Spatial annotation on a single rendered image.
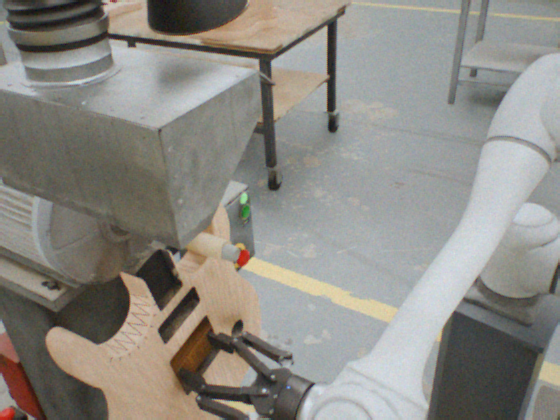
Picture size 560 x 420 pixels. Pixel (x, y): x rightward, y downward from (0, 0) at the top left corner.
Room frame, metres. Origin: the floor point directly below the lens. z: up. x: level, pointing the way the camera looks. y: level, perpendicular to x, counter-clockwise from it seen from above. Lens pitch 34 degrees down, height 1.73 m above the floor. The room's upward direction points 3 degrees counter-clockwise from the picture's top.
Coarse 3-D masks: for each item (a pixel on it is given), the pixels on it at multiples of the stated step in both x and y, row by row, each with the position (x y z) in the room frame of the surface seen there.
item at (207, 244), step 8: (192, 240) 0.64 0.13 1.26; (200, 240) 0.64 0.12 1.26; (208, 240) 0.63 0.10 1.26; (216, 240) 0.63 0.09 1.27; (224, 240) 0.63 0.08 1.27; (192, 248) 0.64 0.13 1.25; (200, 248) 0.63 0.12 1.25; (208, 248) 0.62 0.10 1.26; (216, 248) 0.62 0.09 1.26; (216, 256) 0.61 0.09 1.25
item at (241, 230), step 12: (228, 192) 1.00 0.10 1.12; (240, 192) 1.00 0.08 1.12; (228, 204) 0.96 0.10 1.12; (240, 204) 0.99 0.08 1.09; (228, 216) 0.95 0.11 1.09; (240, 216) 0.98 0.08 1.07; (240, 228) 0.98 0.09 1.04; (252, 228) 1.02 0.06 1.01; (240, 240) 0.98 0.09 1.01; (252, 240) 1.01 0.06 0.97; (180, 252) 0.94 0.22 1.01; (252, 252) 1.01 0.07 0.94
